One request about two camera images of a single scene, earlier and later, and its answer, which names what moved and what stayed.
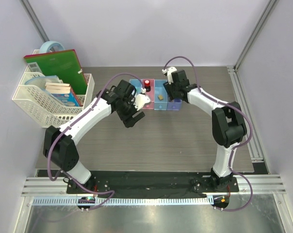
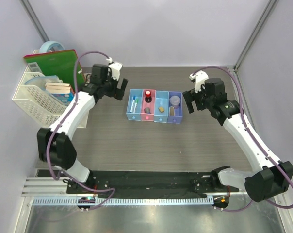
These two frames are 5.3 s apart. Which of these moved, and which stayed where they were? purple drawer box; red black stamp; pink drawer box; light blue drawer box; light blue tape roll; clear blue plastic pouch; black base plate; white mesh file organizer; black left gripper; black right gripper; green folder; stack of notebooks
Moved: pink drawer box; light blue drawer box; black right gripper; red black stamp; black left gripper; purple drawer box
Stayed: white mesh file organizer; green folder; clear blue plastic pouch; light blue tape roll; black base plate; stack of notebooks
